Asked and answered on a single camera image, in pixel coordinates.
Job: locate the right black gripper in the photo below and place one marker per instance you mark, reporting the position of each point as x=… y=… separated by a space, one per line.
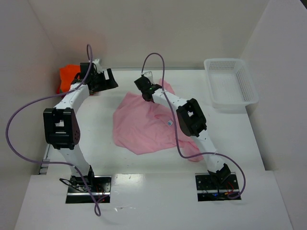
x=140 y=83

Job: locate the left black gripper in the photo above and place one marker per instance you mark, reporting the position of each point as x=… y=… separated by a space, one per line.
x=103 y=79

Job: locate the pink t shirt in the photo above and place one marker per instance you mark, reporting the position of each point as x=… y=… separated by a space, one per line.
x=143 y=127

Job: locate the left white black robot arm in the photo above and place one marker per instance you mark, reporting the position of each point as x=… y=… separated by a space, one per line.
x=60 y=123

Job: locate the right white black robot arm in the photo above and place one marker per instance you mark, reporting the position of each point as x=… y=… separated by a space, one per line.
x=188 y=116

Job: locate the orange folded t shirt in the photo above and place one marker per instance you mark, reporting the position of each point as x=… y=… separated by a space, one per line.
x=67 y=75

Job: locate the white perforated plastic basket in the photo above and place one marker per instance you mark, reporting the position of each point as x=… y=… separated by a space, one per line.
x=230 y=83

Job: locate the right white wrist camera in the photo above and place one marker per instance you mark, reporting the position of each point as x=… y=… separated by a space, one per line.
x=149 y=76

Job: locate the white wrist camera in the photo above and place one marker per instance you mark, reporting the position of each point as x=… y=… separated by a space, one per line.
x=149 y=76
x=97 y=65

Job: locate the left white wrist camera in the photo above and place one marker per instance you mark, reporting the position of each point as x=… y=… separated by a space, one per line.
x=97 y=65

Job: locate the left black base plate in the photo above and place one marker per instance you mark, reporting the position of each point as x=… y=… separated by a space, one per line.
x=78 y=194

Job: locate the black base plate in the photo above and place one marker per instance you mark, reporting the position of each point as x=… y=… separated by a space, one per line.
x=78 y=194
x=207 y=191

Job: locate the aluminium table edge rail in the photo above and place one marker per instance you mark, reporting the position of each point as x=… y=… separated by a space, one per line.
x=45 y=162

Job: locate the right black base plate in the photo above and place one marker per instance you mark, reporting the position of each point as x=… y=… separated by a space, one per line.
x=207 y=191

